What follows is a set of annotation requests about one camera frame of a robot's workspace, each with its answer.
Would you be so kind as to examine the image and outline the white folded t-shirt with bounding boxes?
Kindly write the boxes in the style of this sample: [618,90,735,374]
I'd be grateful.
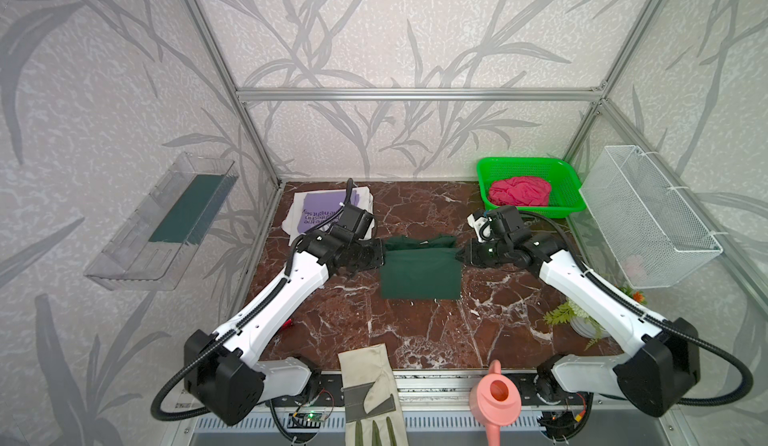
[282,187,374,242]

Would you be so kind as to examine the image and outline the green plastic basket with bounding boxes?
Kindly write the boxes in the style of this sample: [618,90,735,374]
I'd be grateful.
[476,157,586,219]

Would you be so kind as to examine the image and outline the pink watering can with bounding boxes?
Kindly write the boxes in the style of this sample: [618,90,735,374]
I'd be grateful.
[469,360,522,446]

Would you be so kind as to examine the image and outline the clear plastic wall shelf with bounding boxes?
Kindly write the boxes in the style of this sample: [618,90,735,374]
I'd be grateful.
[84,153,239,291]

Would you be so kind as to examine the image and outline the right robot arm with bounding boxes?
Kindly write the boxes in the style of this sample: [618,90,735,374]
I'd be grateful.
[457,206,754,417]

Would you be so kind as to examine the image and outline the white wire mesh basket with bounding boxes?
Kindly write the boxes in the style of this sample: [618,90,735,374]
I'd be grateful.
[580,145,723,290]

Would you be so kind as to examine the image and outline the pink crumpled t-shirt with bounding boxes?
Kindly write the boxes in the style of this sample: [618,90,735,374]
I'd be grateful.
[488,176,552,207]

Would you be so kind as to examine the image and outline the aluminium frame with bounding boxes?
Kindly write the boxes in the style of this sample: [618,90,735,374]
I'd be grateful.
[191,0,767,445]

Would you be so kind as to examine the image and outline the beige gardening glove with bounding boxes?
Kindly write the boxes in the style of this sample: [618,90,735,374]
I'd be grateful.
[338,344,409,446]

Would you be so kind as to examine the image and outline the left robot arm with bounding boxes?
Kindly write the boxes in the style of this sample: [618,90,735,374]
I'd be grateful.
[150,180,384,426]

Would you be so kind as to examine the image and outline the purple folded t-shirt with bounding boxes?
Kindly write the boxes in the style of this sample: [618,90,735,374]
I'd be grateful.
[297,190,346,234]

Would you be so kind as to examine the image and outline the potted artificial flowers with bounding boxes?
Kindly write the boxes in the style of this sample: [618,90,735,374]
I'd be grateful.
[544,295,611,351]

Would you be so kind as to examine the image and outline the dark green t-shirt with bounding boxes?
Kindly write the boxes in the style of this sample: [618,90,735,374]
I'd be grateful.
[379,235,462,301]

